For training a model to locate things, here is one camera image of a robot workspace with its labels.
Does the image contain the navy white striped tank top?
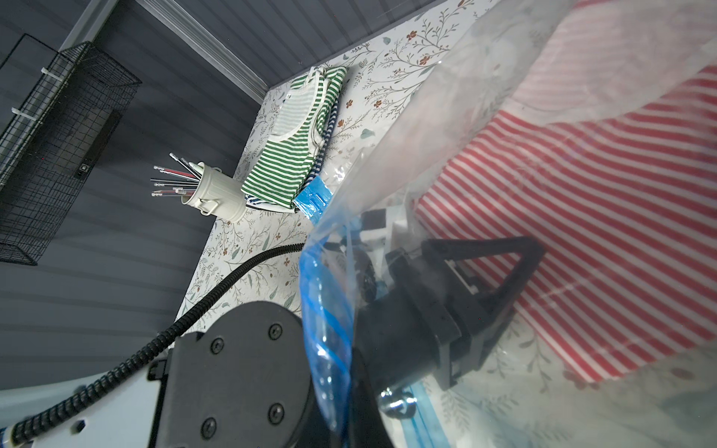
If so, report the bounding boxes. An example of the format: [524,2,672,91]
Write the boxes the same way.
[245,100,340,213]

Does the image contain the pens in mug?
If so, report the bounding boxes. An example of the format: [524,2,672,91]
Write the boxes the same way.
[149,152,204,200]

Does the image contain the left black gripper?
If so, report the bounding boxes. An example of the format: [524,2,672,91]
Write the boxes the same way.
[352,209,545,419]

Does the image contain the clear vacuum bag blue zipper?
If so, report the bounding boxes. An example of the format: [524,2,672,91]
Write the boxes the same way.
[300,1,716,447]

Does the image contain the white mug pen holder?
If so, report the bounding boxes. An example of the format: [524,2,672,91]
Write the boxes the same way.
[181,162,246,222]

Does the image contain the black wire mesh basket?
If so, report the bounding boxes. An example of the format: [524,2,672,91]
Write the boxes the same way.
[1,41,141,266]

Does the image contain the red white striped tank top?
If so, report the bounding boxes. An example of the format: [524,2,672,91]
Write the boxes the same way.
[416,1,716,382]

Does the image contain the green white striped tank top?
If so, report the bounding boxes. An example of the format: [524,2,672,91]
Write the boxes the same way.
[242,65,348,213]

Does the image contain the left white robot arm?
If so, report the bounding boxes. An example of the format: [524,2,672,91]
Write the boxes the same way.
[1,210,545,447]

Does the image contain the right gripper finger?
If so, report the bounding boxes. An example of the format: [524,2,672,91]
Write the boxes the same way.
[345,347,392,448]

